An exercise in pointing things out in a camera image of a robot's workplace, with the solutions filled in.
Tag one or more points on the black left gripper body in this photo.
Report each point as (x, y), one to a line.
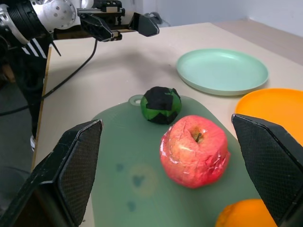
(109, 9)

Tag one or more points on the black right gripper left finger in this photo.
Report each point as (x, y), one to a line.
(71, 170)

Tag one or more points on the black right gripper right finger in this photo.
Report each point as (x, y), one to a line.
(274, 160)

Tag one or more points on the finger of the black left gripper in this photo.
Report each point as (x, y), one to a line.
(97, 27)
(145, 24)

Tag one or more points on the orange plate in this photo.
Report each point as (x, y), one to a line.
(272, 106)

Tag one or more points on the orange fruit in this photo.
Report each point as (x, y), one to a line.
(243, 215)

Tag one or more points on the green and black ball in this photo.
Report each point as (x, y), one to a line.
(161, 104)

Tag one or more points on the light green plate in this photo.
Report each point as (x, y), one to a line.
(220, 71)

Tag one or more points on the green cutting board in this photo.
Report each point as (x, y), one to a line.
(127, 151)

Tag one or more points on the person in black striped trousers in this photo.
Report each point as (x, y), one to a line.
(30, 71)

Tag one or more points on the red apple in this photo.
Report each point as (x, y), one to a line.
(194, 153)

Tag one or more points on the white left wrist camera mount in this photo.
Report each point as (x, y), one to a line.
(59, 11)

